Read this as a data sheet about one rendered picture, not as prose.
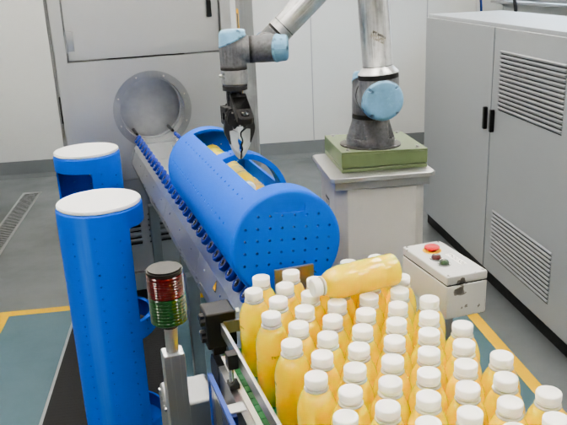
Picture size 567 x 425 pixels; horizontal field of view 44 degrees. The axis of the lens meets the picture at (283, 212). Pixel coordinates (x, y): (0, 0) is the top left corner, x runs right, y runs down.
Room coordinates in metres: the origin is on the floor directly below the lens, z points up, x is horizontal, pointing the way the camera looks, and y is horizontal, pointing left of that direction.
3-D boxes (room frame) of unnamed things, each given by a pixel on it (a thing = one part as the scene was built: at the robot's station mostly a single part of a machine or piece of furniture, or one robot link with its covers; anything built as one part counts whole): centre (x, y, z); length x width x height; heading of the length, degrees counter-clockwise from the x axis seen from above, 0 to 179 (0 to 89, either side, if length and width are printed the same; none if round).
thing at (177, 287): (1.11, 0.21, 1.23); 0.06 x 0.06 x 0.04
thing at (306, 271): (1.59, -0.02, 0.99); 0.10 x 0.02 x 0.12; 108
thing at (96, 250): (2.27, 0.62, 0.59); 0.28 x 0.28 x 0.88
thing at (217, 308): (1.48, 0.16, 0.95); 0.10 x 0.07 x 0.10; 108
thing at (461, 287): (1.48, -0.36, 1.05); 0.20 x 0.10 x 0.10; 18
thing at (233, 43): (2.02, 0.12, 1.53); 0.09 x 0.08 x 0.11; 93
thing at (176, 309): (1.11, 0.21, 1.18); 0.06 x 0.06 x 0.05
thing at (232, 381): (1.31, 0.12, 0.94); 0.03 x 0.02 x 0.08; 18
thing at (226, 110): (2.02, 0.12, 1.37); 0.09 x 0.08 x 0.12; 18
